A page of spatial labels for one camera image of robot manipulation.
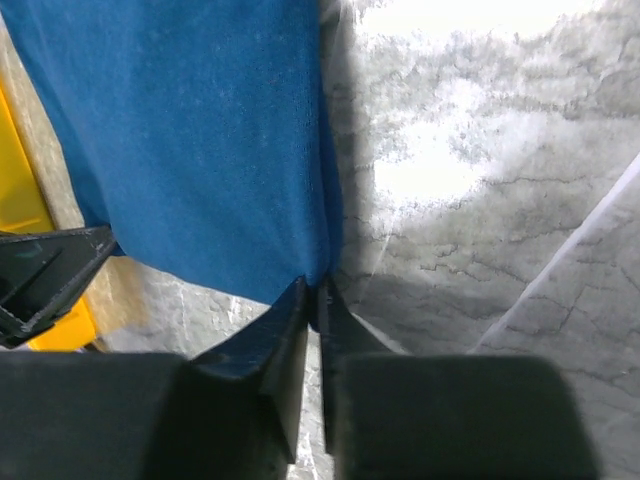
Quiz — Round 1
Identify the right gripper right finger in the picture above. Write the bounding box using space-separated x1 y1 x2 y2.
317 279 600 479

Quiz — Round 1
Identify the yellow plastic tray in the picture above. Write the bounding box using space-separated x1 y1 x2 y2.
1 95 97 351

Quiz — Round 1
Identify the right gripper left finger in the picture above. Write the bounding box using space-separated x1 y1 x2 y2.
1 280 309 479

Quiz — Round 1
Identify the blue t-shirt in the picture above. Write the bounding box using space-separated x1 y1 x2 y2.
1 1 343 304

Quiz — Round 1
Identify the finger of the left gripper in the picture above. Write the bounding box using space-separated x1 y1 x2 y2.
1 226 116 349

